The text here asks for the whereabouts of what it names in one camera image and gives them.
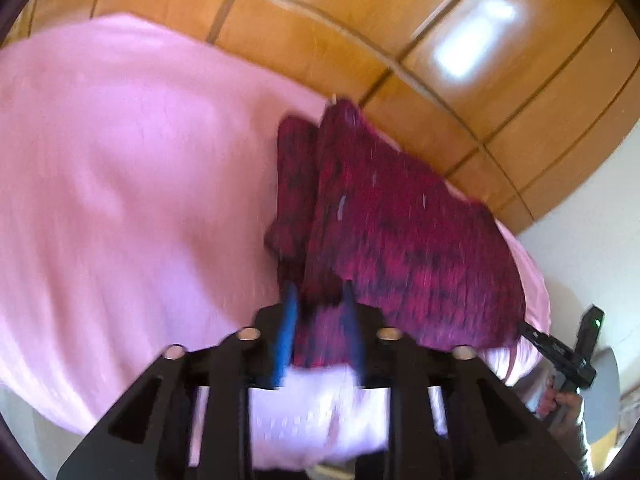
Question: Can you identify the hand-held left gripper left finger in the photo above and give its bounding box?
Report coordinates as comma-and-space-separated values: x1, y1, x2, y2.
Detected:
56, 282, 301, 480

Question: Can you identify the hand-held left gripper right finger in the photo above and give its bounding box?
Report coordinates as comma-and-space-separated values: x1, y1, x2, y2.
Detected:
340, 280, 584, 480

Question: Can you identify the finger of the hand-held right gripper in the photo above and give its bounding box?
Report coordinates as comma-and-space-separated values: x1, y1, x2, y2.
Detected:
517, 321, 586, 368

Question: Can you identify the red black patterned garment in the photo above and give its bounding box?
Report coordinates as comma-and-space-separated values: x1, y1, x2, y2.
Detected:
264, 98, 527, 368

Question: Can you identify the person's right forearm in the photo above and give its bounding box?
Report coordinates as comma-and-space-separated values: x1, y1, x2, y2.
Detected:
565, 417, 597, 478

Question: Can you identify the person's right hand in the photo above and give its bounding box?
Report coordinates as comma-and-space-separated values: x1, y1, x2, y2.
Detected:
536, 376, 585, 428

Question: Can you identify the pink bed sheet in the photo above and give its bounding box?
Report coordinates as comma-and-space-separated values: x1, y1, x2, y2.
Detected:
0, 12, 551, 472

